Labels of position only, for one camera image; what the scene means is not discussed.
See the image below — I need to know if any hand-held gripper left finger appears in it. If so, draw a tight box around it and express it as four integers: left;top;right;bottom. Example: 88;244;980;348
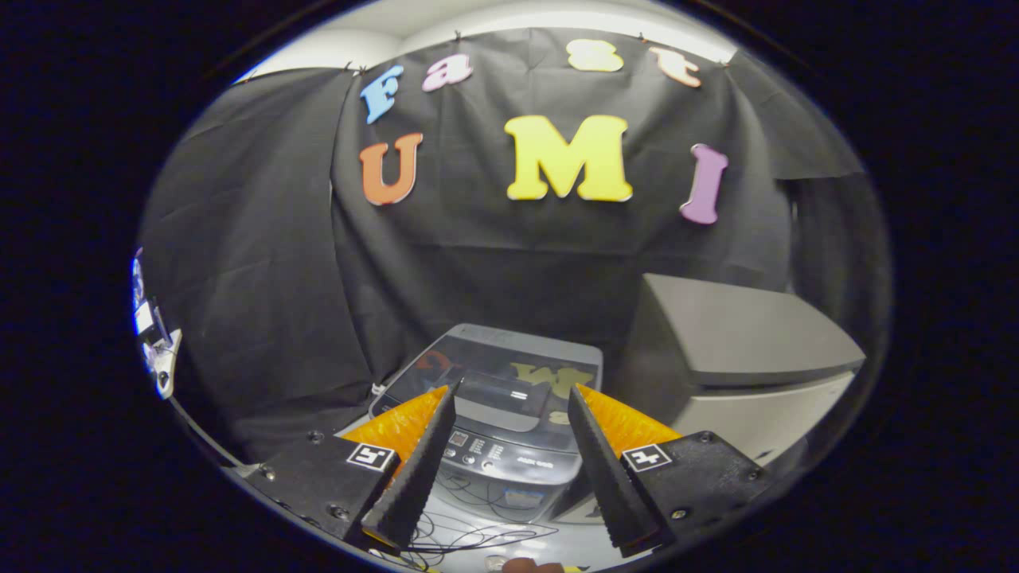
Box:
239;382;461;552

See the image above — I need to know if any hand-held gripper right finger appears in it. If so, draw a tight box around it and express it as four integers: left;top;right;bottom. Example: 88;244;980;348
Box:
567;384;775;558

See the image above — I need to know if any grey cabinet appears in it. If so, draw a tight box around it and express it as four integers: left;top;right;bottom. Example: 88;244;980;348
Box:
609;273;867;470

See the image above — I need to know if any black backdrop cloth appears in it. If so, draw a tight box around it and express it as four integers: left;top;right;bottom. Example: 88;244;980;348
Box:
135;28;891;466

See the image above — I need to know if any white clamp device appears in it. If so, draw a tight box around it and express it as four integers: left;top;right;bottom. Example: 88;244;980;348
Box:
131;247;184;400

